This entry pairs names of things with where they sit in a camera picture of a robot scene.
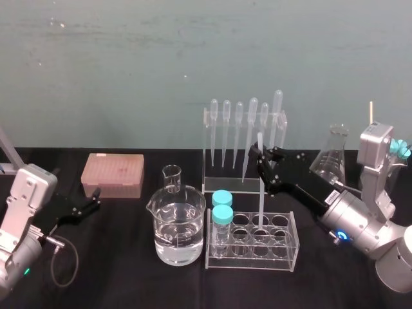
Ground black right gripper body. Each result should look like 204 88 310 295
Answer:
269 160 339 216

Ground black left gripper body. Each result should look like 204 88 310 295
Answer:
35 192 86 234

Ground clear stirring rod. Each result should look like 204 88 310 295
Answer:
256 131 267 228

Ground pink pipette tip box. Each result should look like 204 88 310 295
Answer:
80 153 145 199

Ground clear glass conical flask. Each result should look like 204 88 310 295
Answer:
308 123 351 187

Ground clear acrylic pipette stand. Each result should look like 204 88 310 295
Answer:
201 108 288 194

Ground long clear plastic pipette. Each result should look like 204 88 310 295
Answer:
241 97 259 184

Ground large clear plastic pipette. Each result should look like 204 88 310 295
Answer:
268 89 285 149

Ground teal capped sample tube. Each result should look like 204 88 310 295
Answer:
211 204 234 258
211 189 234 207

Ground grey metal stand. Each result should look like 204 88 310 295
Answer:
0 126 26 175

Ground clear acrylic tube rack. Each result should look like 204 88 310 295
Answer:
205 207 301 272

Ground small glass beaker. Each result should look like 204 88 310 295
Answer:
162 164 183 194

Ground black table cloth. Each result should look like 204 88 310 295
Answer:
0 146 412 309

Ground large glass beaker with water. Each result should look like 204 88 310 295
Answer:
145 185 207 267

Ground teal plastic caps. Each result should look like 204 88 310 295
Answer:
388 138 407 158

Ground thin dark right gripper cable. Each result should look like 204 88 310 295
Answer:
332 180 364 194

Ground thin dark gripper cable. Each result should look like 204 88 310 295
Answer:
41 236 80 287
332 180 364 194

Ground thin dark left gripper cable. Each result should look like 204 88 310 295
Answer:
41 236 80 287

